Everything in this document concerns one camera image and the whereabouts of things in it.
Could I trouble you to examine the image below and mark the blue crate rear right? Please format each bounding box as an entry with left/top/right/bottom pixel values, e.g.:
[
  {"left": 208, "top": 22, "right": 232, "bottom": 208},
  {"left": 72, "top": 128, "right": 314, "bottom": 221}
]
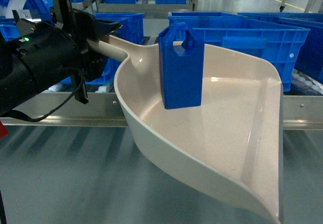
[{"left": 239, "top": 12, "right": 322, "bottom": 83}]

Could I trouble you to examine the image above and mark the blue crate front right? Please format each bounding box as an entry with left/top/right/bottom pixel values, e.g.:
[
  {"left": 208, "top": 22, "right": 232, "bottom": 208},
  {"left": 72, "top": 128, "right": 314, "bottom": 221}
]
[{"left": 168, "top": 12, "right": 310, "bottom": 92}]

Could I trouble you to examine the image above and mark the black cable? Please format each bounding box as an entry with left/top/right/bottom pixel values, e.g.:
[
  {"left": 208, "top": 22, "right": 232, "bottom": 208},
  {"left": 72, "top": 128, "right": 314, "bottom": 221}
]
[{"left": 7, "top": 67, "right": 85, "bottom": 123}]

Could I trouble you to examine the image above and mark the blue crate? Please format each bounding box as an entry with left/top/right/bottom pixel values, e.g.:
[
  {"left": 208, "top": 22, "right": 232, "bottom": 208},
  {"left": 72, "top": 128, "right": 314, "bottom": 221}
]
[
  {"left": 60, "top": 13, "right": 144, "bottom": 86},
  {"left": 239, "top": 12, "right": 322, "bottom": 83},
  {"left": 168, "top": 12, "right": 310, "bottom": 92}
]

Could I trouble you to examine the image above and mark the blue plastic part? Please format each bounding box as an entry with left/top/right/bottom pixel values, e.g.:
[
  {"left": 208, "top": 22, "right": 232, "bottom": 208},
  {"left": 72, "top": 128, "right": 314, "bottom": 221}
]
[{"left": 158, "top": 22, "right": 204, "bottom": 109}]

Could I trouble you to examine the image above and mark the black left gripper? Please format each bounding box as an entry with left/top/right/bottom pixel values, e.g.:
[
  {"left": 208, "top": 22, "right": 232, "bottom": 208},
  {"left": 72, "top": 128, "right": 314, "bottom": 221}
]
[{"left": 7, "top": 9, "right": 122, "bottom": 104}]

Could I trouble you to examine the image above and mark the steel shelf rack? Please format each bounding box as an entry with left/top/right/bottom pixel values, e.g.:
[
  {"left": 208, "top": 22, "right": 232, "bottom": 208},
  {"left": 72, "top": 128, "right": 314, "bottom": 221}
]
[{"left": 0, "top": 0, "right": 323, "bottom": 131}]

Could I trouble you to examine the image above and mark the beige plastic dustpan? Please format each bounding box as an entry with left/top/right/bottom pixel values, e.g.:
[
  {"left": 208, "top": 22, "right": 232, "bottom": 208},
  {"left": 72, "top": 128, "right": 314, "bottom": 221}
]
[{"left": 89, "top": 36, "right": 283, "bottom": 223}]

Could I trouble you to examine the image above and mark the blue crate front left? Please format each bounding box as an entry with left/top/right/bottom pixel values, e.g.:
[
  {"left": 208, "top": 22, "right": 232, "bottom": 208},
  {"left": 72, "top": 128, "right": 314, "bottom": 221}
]
[{"left": 60, "top": 13, "right": 144, "bottom": 86}]

